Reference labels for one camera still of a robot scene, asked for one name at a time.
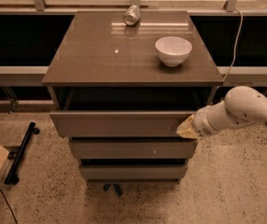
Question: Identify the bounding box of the grey top drawer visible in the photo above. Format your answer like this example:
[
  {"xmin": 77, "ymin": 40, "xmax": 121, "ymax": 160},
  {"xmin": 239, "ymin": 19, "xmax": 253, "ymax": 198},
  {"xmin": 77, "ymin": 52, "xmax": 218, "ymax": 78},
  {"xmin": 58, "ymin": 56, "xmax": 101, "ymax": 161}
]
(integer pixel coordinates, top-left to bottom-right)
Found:
[{"xmin": 50, "ymin": 111, "xmax": 191, "ymax": 138}]

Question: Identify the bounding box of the grey drawer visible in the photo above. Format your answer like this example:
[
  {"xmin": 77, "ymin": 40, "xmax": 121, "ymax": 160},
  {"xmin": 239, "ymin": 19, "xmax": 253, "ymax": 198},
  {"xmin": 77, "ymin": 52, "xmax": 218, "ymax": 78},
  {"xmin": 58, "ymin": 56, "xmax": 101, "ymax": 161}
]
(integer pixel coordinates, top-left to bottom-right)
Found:
[
  {"xmin": 69, "ymin": 140, "xmax": 197, "ymax": 159},
  {"xmin": 79, "ymin": 165, "xmax": 188, "ymax": 181},
  {"xmin": 50, "ymin": 111, "xmax": 191, "ymax": 138}
]

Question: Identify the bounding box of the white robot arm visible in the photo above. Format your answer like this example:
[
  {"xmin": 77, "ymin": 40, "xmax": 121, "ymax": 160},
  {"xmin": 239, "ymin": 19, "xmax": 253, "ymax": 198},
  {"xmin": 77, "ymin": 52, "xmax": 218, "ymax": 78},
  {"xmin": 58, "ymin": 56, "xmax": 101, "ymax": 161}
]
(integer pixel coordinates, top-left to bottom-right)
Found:
[{"xmin": 176, "ymin": 86, "xmax": 267, "ymax": 139}]

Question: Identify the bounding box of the grey drawer cabinet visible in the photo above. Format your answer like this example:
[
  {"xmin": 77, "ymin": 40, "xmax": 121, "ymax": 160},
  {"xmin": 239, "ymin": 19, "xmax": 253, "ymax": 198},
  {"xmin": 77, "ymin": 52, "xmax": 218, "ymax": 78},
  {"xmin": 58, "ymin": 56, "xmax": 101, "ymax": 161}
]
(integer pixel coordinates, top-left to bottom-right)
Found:
[{"xmin": 41, "ymin": 10, "xmax": 225, "ymax": 185}]

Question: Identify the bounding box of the grey middle drawer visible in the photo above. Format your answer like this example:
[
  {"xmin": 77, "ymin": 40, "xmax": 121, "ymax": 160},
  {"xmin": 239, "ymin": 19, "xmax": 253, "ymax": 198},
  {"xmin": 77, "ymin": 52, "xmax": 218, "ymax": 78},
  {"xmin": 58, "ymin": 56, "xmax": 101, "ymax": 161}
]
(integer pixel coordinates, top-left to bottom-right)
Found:
[{"xmin": 69, "ymin": 140, "xmax": 197, "ymax": 159}]

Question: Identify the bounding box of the grey bottom drawer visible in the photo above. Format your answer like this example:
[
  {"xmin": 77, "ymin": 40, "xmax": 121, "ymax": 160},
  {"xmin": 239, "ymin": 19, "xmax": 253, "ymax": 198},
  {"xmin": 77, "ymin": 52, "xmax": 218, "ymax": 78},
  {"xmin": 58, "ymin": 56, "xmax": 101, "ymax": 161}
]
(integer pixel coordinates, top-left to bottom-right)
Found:
[{"xmin": 79, "ymin": 165, "xmax": 188, "ymax": 181}]

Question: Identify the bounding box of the white ceramic bowl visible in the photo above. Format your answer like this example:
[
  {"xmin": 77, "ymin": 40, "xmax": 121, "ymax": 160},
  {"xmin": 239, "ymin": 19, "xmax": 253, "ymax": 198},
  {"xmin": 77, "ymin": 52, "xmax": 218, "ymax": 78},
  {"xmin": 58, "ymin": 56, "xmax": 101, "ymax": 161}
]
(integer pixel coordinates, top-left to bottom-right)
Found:
[{"xmin": 155, "ymin": 36, "xmax": 192, "ymax": 66}]

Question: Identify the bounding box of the silver tin can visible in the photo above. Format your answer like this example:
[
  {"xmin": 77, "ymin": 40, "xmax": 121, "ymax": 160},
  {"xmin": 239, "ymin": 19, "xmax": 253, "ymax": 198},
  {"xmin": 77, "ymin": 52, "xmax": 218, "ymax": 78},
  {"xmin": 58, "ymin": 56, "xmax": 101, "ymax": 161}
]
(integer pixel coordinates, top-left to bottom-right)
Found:
[{"xmin": 123, "ymin": 5, "xmax": 140, "ymax": 26}]

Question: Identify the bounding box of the black metal bar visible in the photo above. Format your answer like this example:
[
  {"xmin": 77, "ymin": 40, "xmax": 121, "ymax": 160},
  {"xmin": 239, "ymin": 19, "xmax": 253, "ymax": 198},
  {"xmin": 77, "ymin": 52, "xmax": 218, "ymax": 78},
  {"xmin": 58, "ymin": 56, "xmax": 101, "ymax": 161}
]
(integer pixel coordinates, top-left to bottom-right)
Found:
[{"xmin": 5, "ymin": 122, "xmax": 39, "ymax": 185}]

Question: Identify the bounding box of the white cable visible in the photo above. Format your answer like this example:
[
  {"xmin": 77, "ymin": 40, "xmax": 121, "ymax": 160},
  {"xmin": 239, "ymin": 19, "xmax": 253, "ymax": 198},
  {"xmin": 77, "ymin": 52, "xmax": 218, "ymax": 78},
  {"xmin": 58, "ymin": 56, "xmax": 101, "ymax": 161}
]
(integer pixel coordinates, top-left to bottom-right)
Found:
[{"xmin": 221, "ymin": 7, "xmax": 244, "ymax": 81}]

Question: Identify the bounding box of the metal window rail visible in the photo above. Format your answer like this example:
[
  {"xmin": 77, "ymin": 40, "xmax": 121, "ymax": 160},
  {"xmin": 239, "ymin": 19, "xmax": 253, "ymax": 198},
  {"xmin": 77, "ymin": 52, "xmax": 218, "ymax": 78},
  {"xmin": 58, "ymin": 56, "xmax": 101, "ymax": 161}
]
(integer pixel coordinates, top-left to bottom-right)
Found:
[{"xmin": 0, "ymin": 66, "xmax": 267, "ymax": 87}]

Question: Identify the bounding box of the black cable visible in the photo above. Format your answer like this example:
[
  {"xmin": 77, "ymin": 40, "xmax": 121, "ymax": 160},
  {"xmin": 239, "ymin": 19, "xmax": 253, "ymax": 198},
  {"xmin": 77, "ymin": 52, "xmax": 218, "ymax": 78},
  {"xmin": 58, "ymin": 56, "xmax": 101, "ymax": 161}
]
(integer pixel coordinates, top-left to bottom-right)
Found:
[{"xmin": 0, "ymin": 161, "xmax": 20, "ymax": 224}]

